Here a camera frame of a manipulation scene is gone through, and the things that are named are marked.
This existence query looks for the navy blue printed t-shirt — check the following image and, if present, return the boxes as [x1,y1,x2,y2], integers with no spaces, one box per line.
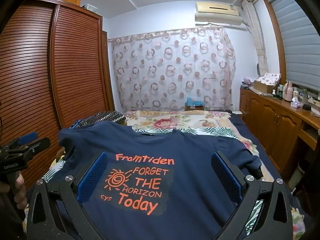
[58,123,263,240]

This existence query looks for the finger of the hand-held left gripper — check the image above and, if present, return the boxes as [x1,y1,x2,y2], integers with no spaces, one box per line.
[11,132,38,148]
[19,137,51,155]

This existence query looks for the sheer circle-print curtain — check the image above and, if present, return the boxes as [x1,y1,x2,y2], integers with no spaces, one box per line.
[107,25,237,112]

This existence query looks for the grey window blind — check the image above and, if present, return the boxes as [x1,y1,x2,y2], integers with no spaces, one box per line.
[269,0,320,93]

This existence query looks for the white storage box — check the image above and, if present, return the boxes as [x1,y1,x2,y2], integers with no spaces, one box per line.
[81,4,103,13]

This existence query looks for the dark circle-patterned folded garment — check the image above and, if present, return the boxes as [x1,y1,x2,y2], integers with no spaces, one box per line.
[70,110,127,128]

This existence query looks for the person's left hand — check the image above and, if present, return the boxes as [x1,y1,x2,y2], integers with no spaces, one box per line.
[14,174,27,207]

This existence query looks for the wooden sideboard cabinet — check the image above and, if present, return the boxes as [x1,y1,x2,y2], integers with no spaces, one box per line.
[239,86,320,180]

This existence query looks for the open cardboard box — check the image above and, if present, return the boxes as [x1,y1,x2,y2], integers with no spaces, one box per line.
[252,79,275,94]

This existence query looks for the dark trash bin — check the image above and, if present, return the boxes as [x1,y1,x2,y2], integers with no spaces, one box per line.
[287,160,309,190]

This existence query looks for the pink thermos jug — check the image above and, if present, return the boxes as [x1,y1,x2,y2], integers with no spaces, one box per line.
[285,81,293,102]

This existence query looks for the floral bed sheet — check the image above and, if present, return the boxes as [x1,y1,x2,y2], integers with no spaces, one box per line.
[124,110,260,155]

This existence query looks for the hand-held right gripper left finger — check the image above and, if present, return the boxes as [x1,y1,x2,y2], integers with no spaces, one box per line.
[26,151,109,240]

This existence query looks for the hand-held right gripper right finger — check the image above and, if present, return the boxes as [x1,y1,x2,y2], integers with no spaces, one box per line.
[211,151,293,240]

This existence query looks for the white floral cloth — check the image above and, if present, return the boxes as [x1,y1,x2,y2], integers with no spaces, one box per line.
[255,72,282,85]

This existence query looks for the wooden window frame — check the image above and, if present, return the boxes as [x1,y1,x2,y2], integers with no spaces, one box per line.
[261,0,288,82]

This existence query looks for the brown louvred wooden wardrobe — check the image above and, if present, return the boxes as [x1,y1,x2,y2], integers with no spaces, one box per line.
[0,0,115,193]

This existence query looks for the beige wall air conditioner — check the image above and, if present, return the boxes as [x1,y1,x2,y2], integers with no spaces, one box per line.
[195,1,247,28]

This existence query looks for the beige tied side curtain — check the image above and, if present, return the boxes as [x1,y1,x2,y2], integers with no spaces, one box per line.
[241,0,269,78]

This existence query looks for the blue plastic bag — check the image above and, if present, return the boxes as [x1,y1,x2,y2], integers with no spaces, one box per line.
[185,97,204,107]

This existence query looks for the green leaf-print blanket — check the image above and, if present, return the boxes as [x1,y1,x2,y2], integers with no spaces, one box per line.
[41,127,265,235]

